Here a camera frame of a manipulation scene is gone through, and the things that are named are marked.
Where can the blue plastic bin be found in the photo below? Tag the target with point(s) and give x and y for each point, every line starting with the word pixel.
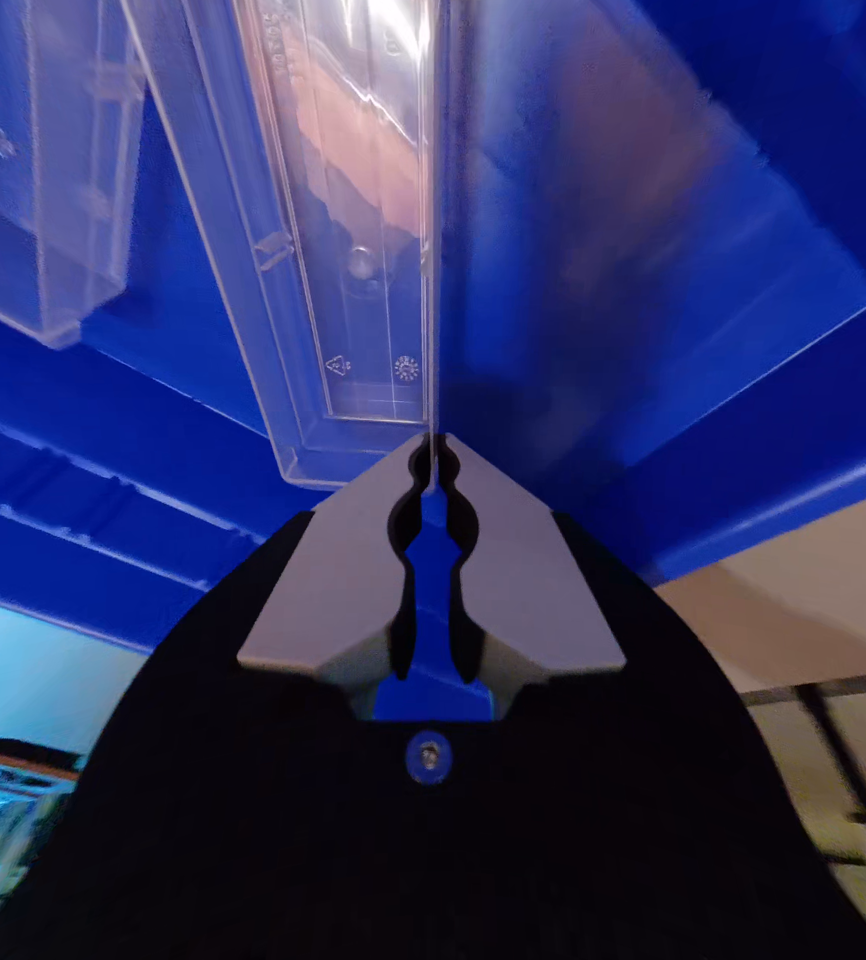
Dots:
pixel 628 225

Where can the pale desk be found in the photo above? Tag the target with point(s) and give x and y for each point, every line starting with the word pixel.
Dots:
pixel 778 600

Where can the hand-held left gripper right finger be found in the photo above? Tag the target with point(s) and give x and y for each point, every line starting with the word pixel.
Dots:
pixel 538 600

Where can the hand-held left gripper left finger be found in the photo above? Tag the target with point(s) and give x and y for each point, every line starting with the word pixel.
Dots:
pixel 328 600

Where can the clear plastic drawer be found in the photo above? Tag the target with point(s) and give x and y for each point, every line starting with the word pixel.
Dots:
pixel 358 187
pixel 65 187

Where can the black metal frame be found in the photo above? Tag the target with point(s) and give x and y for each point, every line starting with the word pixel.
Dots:
pixel 838 742

